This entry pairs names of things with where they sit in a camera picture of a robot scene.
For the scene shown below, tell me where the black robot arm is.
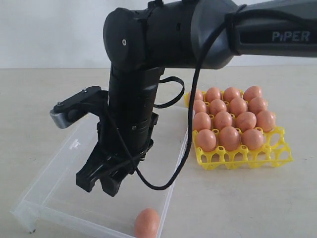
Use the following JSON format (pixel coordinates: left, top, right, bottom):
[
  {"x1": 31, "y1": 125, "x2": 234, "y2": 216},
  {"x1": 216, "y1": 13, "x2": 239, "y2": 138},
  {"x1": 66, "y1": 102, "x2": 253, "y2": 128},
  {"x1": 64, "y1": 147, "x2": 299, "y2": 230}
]
[{"x1": 76, "y1": 0, "x2": 317, "y2": 196}]

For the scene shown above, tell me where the black cable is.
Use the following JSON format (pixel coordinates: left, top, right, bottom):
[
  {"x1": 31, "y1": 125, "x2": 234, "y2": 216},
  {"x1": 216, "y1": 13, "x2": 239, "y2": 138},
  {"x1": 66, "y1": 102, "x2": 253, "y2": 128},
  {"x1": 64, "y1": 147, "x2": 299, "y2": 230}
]
[{"x1": 104, "y1": 4, "x2": 246, "y2": 191}]

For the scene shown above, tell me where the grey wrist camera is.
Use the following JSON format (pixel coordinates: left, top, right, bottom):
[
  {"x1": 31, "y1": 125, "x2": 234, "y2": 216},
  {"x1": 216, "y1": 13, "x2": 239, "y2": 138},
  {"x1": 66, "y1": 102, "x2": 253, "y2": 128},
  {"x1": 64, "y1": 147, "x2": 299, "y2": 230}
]
[{"x1": 50, "y1": 86, "x2": 108, "y2": 129}]

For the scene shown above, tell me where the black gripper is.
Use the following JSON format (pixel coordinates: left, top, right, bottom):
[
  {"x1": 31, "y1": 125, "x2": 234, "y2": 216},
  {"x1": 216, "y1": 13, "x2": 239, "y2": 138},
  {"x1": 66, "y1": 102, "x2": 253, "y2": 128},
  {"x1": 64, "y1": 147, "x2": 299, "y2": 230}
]
[{"x1": 76, "y1": 111, "x2": 159, "y2": 197}]

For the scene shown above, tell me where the yellow plastic egg tray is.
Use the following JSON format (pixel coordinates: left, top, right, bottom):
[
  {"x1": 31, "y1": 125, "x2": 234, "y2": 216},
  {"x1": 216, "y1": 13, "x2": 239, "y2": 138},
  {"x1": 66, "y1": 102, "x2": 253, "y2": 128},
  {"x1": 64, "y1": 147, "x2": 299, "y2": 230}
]
[{"x1": 193, "y1": 91, "x2": 293, "y2": 170}]

